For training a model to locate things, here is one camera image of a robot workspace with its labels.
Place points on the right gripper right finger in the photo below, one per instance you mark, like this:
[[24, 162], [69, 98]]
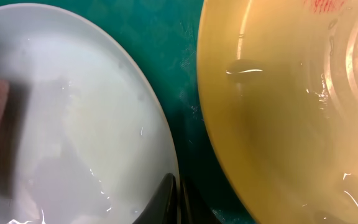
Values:
[[194, 209]]

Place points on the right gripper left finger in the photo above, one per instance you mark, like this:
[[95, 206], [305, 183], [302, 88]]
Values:
[[162, 207]]

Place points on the light blue plate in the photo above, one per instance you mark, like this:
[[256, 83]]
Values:
[[95, 143]]

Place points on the green brown sponge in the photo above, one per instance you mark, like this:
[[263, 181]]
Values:
[[13, 100]]

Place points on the teal plastic tray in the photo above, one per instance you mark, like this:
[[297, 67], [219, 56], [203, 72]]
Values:
[[161, 38]]

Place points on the near yellow-green plate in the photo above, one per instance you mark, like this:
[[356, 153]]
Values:
[[278, 84]]

